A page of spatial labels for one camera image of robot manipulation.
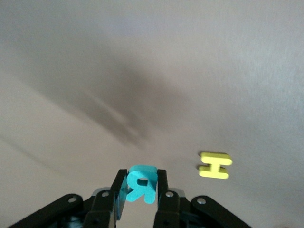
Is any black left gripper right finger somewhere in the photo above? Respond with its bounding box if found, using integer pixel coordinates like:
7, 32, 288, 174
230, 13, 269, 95
153, 169, 252, 228

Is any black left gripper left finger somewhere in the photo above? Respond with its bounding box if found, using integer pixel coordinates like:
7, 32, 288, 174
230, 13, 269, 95
4, 169, 128, 228

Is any yellow foam letter H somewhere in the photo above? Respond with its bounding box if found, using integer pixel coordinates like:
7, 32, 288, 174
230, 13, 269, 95
197, 152, 233, 179

